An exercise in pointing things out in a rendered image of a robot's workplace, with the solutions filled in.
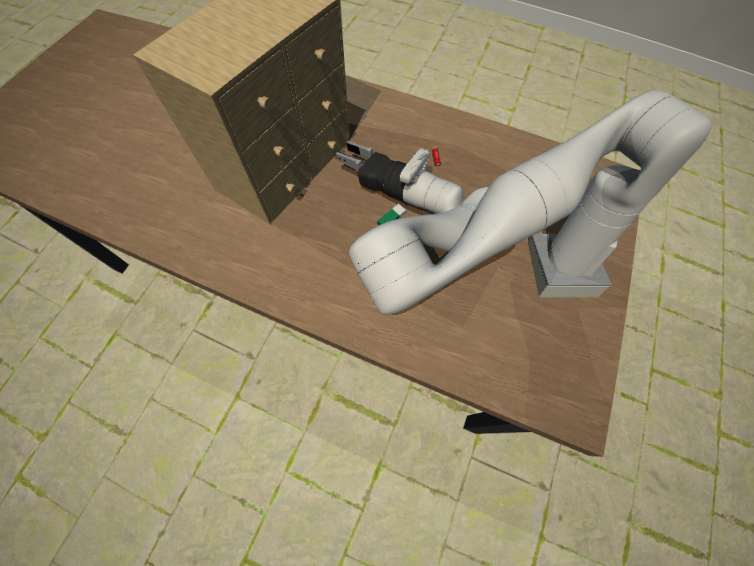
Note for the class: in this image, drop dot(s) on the small wooden chest of drawers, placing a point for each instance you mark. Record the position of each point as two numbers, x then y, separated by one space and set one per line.
192 63

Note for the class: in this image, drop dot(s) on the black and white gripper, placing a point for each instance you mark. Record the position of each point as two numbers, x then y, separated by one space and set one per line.
379 172

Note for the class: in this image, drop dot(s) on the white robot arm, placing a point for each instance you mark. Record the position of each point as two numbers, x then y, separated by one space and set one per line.
655 130

